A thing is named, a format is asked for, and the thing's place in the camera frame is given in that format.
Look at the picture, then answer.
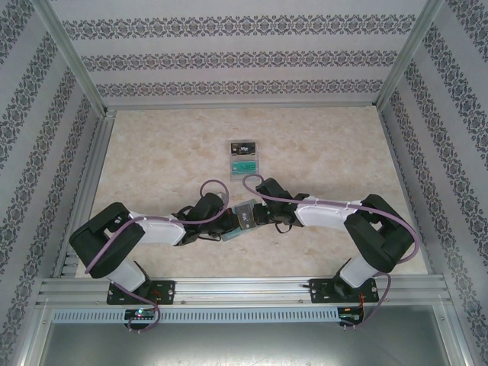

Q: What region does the teal VIP card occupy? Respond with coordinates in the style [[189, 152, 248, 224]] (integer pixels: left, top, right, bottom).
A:
[[230, 159, 261, 177]]

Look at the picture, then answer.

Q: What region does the brushed metal panel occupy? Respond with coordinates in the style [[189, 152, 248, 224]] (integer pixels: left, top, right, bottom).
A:
[[40, 323, 464, 366]]

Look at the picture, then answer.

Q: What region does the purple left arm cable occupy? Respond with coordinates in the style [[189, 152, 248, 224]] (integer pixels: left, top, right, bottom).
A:
[[85, 178, 232, 333]]

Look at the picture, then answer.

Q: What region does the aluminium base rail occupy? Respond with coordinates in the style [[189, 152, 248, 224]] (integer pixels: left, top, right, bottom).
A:
[[37, 277, 448, 307]]

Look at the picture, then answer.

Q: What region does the clear plastic case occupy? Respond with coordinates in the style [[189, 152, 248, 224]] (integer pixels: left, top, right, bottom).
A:
[[222, 197, 257, 243]]

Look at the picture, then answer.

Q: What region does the aluminium side rail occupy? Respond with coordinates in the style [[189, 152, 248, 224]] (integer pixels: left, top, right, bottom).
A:
[[53, 109, 117, 279], [379, 106, 435, 276]]

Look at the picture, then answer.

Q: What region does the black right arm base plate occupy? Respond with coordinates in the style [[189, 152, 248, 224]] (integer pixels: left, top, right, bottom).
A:
[[309, 278, 378, 305]]

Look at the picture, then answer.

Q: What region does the aluminium frame crossbar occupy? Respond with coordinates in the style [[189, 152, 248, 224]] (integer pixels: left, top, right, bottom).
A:
[[104, 101, 378, 111]]

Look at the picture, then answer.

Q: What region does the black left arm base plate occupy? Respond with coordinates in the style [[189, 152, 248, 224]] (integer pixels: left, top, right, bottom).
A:
[[106, 280, 177, 306]]

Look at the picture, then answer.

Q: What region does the aluminium frame post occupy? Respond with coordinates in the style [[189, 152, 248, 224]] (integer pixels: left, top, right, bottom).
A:
[[32, 0, 117, 119], [373, 0, 448, 111]]

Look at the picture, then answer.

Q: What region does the slotted grey cable duct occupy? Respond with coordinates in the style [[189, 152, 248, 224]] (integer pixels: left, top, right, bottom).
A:
[[51, 307, 340, 323]]

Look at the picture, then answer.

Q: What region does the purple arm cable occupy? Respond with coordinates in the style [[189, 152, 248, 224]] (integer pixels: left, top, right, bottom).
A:
[[85, 178, 232, 333], [242, 174, 419, 331]]

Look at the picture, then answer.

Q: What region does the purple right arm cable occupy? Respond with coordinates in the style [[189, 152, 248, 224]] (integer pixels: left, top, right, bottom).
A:
[[242, 174, 419, 331]]

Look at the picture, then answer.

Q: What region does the small circuit board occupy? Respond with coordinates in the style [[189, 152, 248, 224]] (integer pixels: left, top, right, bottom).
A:
[[338, 309, 365, 325], [124, 307, 158, 322]]

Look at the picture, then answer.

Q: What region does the clear acrylic card stand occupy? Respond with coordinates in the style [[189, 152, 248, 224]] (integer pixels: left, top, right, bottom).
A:
[[227, 139, 262, 183]]

